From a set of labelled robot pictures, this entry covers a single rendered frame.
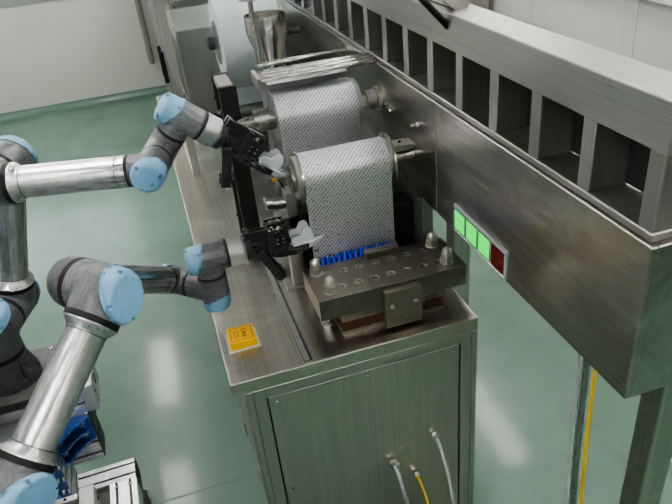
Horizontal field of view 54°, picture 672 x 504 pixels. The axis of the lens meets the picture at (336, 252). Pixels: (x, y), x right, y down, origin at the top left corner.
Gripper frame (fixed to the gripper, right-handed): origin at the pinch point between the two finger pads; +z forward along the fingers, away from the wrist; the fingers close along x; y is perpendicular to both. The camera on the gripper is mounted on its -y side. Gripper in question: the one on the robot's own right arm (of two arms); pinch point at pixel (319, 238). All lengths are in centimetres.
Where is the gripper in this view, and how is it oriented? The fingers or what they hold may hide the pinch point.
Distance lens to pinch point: 176.4
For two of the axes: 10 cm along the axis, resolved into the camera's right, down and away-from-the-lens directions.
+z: 9.5, -2.3, 2.1
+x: -3.0, -4.8, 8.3
